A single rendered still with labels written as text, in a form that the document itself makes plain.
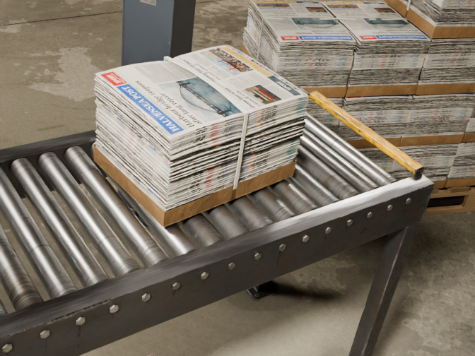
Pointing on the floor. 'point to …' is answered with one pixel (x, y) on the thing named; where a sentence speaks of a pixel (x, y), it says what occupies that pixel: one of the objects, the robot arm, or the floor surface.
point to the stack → (400, 71)
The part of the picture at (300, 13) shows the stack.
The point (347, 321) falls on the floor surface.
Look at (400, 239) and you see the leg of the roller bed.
